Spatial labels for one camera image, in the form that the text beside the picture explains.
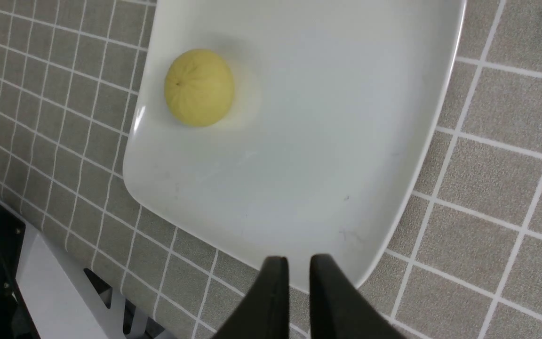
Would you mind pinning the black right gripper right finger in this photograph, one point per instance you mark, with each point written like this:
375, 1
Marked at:
337, 310

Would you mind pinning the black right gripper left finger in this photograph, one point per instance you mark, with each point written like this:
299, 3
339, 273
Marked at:
264, 311

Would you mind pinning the white square plate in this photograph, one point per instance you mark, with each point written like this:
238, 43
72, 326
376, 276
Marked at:
336, 102

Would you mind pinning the yellow steamed bun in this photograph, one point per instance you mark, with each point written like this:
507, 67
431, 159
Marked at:
199, 88

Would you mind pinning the grey checkered tablecloth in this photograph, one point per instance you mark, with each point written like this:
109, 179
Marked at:
464, 262

